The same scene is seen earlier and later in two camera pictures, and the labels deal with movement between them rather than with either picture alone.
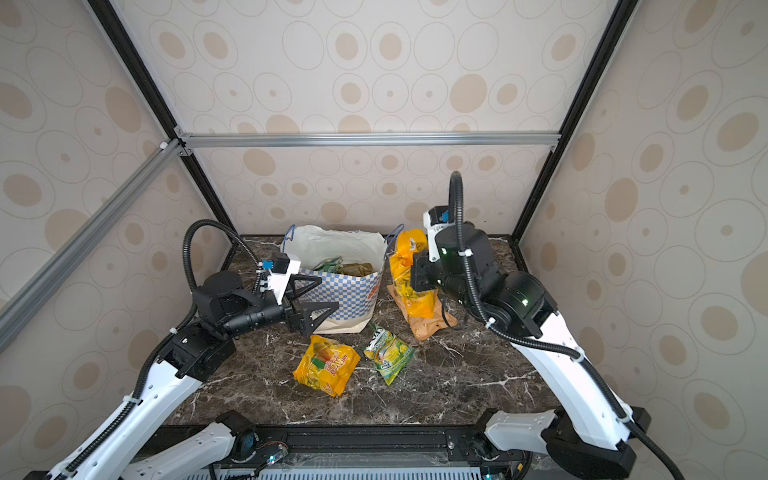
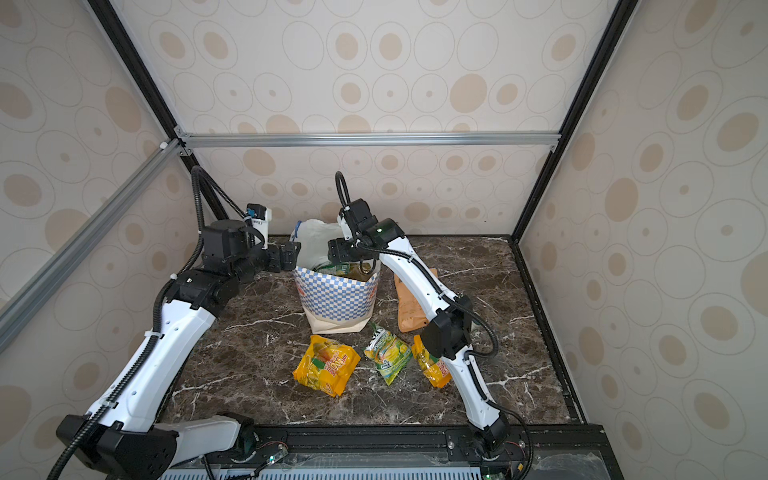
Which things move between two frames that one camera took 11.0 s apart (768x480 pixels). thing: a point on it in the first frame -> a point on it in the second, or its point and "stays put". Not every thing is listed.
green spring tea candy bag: x=389 y=353 stays put
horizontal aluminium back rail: x=422 y=142 stays put
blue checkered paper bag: x=350 y=266 stays put
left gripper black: x=298 y=320 -> x=280 y=262
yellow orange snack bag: x=326 y=366 stays put
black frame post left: x=164 y=107 stays put
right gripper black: x=421 y=266 -> x=336 y=253
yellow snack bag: x=418 y=303 -> x=437 y=371
